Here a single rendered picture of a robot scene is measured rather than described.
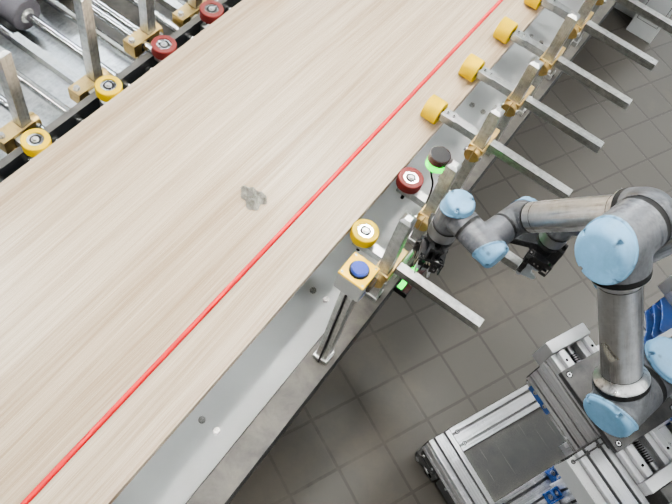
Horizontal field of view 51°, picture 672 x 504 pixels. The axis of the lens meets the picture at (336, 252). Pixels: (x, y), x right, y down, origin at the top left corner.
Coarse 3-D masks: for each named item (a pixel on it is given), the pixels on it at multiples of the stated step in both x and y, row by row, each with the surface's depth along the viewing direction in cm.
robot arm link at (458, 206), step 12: (456, 192) 167; (468, 192) 168; (444, 204) 166; (456, 204) 165; (468, 204) 165; (444, 216) 168; (456, 216) 165; (468, 216) 166; (444, 228) 171; (456, 228) 167
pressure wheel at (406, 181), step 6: (408, 168) 215; (414, 168) 216; (402, 174) 214; (408, 174) 215; (414, 174) 215; (420, 174) 215; (396, 180) 215; (402, 180) 213; (408, 180) 213; (414, 180) 214; (420, 180) 214; (402, 186) 213; (408, 186) 212; (414, 186) 212; (420, 186) 213; (408, 192) 214; (414, 192) 214; (402, 198) 223
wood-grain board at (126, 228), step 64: (256, 0) 241; (320, 0) 246; (384, 0) 252; (448, 0) 258; (512, 0) 264; (192, 64) 222; (256, 64) 226; (320, 64) 231; (384, 64) 236; (448, 64) 242; (128, 128) 206; (192, 128) 210; (256, 128) 214; (320, 128) 218; (384, 128) 222; (0, 192) 188; (64, 192) 191; (128, 192) 195; (192, 192) 198; (0, 256) 179; (64, 256) 182; (128, 256) 185; (192, 256) 189; (320, 256) 195; (0, 320) 171; (64, 320) 174; (128, 320) 177; (192, 320) 180; (256, 320) 183; (0, 384) 164; (64, 384) 166; (128, 384) 169; (192, 384) 171; (0, 448) 157; (64, 448) 159; (128, 448) 162
